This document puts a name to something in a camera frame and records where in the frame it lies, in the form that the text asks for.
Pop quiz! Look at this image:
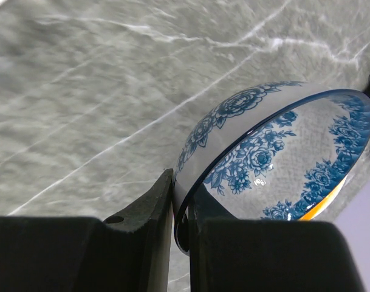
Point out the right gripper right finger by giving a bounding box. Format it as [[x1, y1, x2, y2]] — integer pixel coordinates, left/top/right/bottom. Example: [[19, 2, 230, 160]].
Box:
[[189, 190, 364, 291]]

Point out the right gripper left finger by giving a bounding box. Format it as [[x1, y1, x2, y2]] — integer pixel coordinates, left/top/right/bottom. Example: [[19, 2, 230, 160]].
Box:
[[0, 169, 173, 291]]

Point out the yellow bowl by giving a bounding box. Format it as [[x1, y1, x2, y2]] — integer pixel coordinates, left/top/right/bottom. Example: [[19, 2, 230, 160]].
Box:
[[298, 176, 347, 221]]

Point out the white and blue floral bowl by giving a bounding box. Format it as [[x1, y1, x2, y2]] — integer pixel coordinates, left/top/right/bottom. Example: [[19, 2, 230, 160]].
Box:
[[173, 81, 370, 254]]

